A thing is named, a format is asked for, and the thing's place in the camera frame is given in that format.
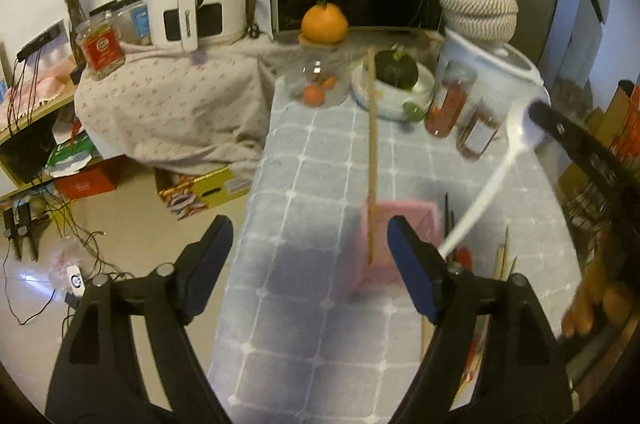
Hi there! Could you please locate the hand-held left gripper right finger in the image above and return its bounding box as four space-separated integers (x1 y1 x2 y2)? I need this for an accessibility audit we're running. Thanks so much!
386 214 573 424

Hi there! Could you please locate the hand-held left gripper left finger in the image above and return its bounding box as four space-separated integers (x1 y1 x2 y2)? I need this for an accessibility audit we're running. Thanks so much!
45 214 236 424

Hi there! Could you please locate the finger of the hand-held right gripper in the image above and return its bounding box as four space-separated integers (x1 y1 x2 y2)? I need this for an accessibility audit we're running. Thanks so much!
527 99 632 210

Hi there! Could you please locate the pink utensil holder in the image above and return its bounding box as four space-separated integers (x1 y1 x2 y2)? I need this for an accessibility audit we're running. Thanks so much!
345 199 443 300

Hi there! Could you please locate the white plastic spoon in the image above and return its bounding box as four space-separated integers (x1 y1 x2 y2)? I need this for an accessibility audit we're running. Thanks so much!
437 102 546 257

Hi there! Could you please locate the person's right hand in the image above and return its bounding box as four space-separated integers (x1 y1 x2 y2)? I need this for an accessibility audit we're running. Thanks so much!
561 231 632 340

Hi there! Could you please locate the yellow cardboard box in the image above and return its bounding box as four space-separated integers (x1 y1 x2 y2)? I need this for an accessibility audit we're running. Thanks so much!
157 167 253 222

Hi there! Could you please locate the grey checked tablecloth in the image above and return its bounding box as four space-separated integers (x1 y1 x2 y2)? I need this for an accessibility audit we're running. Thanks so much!
207 27 586 424

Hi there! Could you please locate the labelled brown sauce jar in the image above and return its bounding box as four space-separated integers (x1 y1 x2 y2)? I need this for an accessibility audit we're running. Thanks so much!
456 102 503 161

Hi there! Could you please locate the white electric cooker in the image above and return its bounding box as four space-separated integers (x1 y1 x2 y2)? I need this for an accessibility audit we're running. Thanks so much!
435 27 551 150

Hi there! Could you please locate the tall red sauce jar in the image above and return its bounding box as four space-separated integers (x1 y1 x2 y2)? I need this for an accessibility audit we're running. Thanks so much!
425 59 478 139

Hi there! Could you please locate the grey refrigerator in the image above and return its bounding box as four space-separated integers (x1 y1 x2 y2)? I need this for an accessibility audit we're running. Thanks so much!
480 0 626 115

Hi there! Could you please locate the floral cabinet cover cloth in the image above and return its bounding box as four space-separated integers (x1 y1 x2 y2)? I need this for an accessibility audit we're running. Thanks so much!
75 35 281 177

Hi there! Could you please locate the red cardboard box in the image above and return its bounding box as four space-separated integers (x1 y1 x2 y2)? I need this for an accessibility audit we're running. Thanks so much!
52 159 121 205

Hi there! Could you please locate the white ceramic bowl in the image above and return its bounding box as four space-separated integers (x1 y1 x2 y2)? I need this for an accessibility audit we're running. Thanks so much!
351 59 436 121

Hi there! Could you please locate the small white floor device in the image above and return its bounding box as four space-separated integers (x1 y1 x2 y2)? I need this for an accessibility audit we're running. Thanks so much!
67 265 86 297

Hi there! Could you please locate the green packet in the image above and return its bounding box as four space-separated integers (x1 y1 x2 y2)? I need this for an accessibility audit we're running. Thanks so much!
47 135 96 177

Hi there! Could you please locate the clear glass jar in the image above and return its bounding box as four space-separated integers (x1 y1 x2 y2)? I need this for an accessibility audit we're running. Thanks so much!
284 33 351 107

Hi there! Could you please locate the green pumpkin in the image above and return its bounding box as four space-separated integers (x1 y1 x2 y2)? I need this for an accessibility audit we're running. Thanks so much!
375 45 418 91

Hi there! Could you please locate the glass jar red label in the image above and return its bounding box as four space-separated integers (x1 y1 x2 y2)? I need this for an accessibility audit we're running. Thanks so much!
75 17 126 80

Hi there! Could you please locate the wooden shelf unit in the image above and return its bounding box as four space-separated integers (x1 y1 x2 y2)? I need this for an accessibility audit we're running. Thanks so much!
0 19 81 200

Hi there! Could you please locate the large orange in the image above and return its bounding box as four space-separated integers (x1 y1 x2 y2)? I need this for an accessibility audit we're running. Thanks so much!
300 0 349 45

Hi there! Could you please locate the pink cloth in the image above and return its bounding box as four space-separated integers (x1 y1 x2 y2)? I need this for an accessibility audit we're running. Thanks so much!
0 49 76 105

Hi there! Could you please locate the clear container black lid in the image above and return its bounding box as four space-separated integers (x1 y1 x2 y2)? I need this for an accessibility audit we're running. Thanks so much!
117 0 151 46
89 2 121 40

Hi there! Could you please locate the wire basket of snacks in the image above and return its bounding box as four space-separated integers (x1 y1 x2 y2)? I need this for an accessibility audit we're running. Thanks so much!
557 79 640 245

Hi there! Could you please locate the woven rope basket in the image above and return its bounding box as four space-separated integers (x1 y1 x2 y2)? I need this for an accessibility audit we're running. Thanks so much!
440 0 519 44

